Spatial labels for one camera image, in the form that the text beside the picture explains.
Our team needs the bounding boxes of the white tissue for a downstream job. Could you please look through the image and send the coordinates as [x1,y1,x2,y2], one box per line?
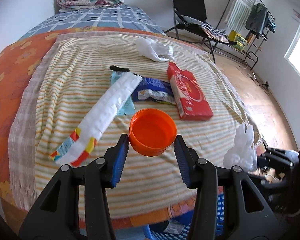
[223,124,257,172]

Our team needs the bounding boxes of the orange plastic lid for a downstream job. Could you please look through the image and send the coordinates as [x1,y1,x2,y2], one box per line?
[129,108,177,157]

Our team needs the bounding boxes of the long white plastic package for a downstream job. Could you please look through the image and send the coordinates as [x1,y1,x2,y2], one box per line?
[51,72,142,166]

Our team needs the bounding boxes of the red cardboard box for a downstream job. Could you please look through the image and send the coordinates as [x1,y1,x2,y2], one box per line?
[167,62,213,121]

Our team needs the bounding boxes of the blue snack wrapper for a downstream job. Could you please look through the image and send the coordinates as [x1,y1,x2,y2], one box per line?
[132,77,175,105]

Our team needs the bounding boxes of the striped yellow towel blanket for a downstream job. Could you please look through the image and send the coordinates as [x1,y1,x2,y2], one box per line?
[8,33,253,218]

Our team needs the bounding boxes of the blue plastic laundry basket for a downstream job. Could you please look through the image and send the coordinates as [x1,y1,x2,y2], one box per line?
[143,187,224,240]

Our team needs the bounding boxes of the small black clip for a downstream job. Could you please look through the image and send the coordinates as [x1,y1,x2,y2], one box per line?
[109,65,130,72]

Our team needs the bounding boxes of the white crumpled plastic bag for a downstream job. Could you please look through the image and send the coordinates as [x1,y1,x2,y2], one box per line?
[136,37,175,62]

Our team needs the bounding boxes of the yellow plastic crate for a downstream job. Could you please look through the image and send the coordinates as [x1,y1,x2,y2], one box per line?
[228,30,248,52]

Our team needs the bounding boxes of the striped cloth on chair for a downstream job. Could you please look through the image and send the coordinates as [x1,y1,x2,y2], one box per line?
[182,15,229,44]

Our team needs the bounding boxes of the blue checkered mattress sheet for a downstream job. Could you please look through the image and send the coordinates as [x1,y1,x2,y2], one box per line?
[21,5,164,39]

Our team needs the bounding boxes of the dark hanging clothes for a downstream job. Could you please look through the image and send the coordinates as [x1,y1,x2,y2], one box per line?
[245,3,276,38]

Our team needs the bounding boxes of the orange floral bedsheet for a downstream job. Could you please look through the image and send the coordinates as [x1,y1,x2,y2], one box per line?
[0,27,195,233]

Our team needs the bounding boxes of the black folding chair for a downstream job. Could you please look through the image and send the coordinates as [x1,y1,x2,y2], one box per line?
[164,0,237,61]

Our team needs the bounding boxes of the green striped hanging towel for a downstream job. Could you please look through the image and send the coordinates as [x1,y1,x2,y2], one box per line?
[225,0,256,33]

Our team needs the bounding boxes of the black drying rack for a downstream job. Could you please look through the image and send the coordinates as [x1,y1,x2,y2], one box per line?
[213,0,276,70]

